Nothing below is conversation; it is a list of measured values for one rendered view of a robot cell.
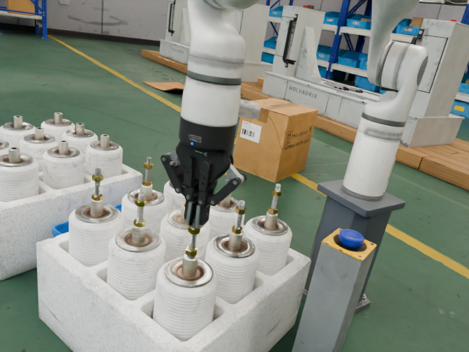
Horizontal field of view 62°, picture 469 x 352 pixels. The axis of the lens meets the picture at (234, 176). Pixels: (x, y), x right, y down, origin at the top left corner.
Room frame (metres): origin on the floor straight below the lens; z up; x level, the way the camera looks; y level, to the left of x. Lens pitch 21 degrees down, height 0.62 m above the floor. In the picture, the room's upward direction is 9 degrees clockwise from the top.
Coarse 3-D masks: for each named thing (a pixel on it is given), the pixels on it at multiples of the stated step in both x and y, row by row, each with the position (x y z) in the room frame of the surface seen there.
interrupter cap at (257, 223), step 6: (258, 216) 0.73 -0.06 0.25; (264, 216) 0.73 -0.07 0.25; (252, 222) 0.70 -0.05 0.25; (258, 222) 0.71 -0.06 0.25; (264, 222) 0.71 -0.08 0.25; (276, 222) 0.72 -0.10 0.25; (282, 222) 0.72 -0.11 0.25; (258, 228) 0.68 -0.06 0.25; (264, 228) 0.68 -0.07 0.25; (276, 228) 0.70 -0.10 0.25; (282, 228) 0.69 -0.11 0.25; (270, 234) 0.66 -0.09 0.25; (276, 234) 0.67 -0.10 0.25; (282, 234) 0.67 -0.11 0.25
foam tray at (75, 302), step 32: (64, 256) 0.59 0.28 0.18; (288, 256) 0.72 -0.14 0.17; (64, 288) 0.56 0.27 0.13; (96, 288) 0.52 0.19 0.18; (256, 288) 0.59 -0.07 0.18; (288, 288) 0.65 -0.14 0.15; (64, 320) 0.56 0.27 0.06; (96, 320) 0.51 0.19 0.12; (128, 320) 0.47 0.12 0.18; (224, 320) 0.50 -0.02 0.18; (256, 320) 0.56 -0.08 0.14; (288, 320) 0.68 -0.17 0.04
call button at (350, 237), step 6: (342, 234) 0.57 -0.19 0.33; (348, 234) 0.57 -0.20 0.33; (354, 234) 0.57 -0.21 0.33; (360, 234) 0.58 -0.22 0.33; (342, 240) 0.56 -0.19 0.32; (348, 240) 0.55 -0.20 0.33; (354, 240) 0.55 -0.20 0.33; (360, 240) 0.55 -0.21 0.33; (348, 246) 0.55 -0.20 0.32; (354, 246) 0.55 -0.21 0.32
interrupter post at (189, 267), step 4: (184, 256) 0.50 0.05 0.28; (196, 256) 0.51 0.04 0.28; (184, 260) 0.50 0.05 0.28; (188, 260) 0.50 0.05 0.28; (192, 260) 0.50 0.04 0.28; (196, 260) 0.50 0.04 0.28; (184, 264) 0.50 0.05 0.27; (188, 264) 0.50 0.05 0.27; (192, 264) 0.50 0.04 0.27; (196, 264) 0.50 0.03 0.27; (184, 268) 0.50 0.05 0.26; (188, 268) 0.50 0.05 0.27; (192, 268) 0.50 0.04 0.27; (196, 268) 0.51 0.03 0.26; (184, 272) 0.50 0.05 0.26; (188, 272) 0.50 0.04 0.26; (192, 272) 0.50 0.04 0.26; (188, 276) 0.50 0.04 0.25; (192, 276) 0.50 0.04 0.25
